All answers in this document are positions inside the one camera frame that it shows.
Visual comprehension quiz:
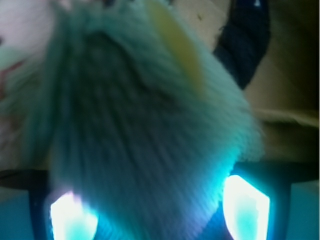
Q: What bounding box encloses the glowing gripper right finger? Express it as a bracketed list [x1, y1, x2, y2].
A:
[219, 162, 293, 240]

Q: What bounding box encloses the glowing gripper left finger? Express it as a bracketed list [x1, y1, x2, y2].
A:
[28, 186, 101, 240]

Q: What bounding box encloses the light blue terry cloth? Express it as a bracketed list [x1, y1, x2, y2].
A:
[0, 0, 263, 240]

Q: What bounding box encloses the crumpled brown paper bag bin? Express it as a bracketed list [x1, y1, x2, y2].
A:
[172, 0, 320, 163]

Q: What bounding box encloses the dark navy rope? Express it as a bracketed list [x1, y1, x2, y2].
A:
[212, 0, 272, 91]

